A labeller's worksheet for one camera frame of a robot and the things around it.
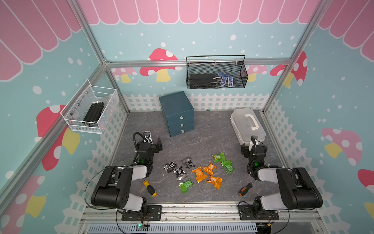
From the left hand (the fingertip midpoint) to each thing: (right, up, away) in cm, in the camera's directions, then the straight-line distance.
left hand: (152, 140), depth 92 cm
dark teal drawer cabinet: (+17, +17, -2) cm, 24 cm away
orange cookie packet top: (+36, -17, -4) cm, 40 cm away
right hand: (+64, -2, 0) cm, 64 cm away
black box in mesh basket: (+31, +37, -4) cm, 48 cm away
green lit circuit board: (-1, -42, -20) cm, 46 cm away
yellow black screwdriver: (+2, -26, -11) cm, 28 cm away
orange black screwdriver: (+55, -26, -12) cm, 62 cm away
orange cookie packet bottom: (+39, -23, -9) cm, 46 cm away
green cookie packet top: (+43, -11, 0) cm, 45 cm away
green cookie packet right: (+48, -15, -3) cm, 50 cm away
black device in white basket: (-23, +16, -22) cm, 35 cm away
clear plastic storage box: (+61, +10, +3) cm, 62 cm away
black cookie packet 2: (+19, -20, -5) cm, 28 cm away
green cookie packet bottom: (+21, -25, -10) cm, 34 cm away
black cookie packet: (+11, -16, -3) cm, 20 cm away
